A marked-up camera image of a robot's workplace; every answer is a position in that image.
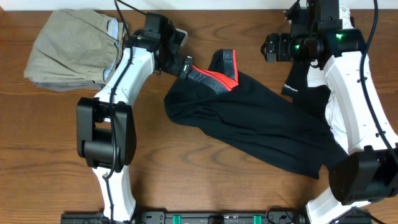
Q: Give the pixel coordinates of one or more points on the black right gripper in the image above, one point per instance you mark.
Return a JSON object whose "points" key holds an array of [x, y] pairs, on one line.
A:
{"points": [[283, 40]]}

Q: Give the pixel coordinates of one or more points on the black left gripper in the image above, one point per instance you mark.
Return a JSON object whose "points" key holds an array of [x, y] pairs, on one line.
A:
{"points": [[176, 70]]}

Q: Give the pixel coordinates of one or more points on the black leggings red waistband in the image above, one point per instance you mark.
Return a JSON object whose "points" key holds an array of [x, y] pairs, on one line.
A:
{"points": [[232, 107]]}

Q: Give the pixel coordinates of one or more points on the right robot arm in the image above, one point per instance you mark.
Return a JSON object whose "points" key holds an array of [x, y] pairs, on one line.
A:
{"points": [[369, 174]]}

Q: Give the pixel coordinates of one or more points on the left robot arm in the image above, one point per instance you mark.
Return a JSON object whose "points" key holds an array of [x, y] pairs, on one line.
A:
{"points": [[106, 134]]}

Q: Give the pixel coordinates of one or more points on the black white t-shirt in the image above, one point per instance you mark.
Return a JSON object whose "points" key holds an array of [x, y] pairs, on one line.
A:
{"points": [[310, 91]]}

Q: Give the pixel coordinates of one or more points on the folded khaki pants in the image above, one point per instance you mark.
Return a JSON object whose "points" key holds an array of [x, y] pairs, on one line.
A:
{"points": [[76, 49]]}

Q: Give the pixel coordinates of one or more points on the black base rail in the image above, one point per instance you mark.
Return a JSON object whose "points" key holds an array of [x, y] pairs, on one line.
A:
{"points": [[274, 214]]}

